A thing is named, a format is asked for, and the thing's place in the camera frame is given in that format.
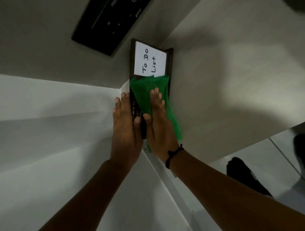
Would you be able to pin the person's left hand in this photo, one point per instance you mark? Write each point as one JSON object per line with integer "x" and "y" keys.
{"x": 125, "y": 138}

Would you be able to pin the person's right hand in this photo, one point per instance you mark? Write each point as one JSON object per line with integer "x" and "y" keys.
{"x": 160, "y": 133}

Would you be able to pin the person's left little finger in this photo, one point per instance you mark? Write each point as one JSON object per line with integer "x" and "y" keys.
{"x": 115, "y": 116}

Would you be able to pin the person's right thumb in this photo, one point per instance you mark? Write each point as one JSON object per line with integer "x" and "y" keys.
{"x": 147, "y": 125}

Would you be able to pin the person's right little finger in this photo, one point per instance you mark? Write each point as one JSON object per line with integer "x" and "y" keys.
{"x": 163, "y": 107}

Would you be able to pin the person's left middle finger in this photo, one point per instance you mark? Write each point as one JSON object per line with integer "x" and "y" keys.
{"x": 123, "y": 106}

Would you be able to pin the person's left thumb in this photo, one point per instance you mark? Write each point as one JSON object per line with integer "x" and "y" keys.
{"x": 138, "y": 125}

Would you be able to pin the person's right middle finger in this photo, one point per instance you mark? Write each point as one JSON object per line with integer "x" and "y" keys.
{"x": 156, "y": 98}

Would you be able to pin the green microfibre cloth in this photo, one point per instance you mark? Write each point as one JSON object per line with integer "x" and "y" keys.
{"x": 143, "y": 92}

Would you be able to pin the dark brown framed board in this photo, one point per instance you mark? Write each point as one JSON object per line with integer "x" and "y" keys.
{"x": 169, "y": 61}

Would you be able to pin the person's left forearm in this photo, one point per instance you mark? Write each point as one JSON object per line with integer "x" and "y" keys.
{"x": 95, "y": 197}

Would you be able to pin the person's right forearm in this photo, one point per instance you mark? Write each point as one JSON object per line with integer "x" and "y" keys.
{"x": 226, "y": 197}

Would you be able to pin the white handwritten paper note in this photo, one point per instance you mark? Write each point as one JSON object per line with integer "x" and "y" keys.
{"x": 150, "y": 59}

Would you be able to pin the black shoe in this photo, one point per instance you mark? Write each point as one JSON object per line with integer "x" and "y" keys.
{"x": 245, "y": 176}

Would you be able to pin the black wall panel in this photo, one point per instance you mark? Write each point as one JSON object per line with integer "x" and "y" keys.
{"x": 107, "y": 26}

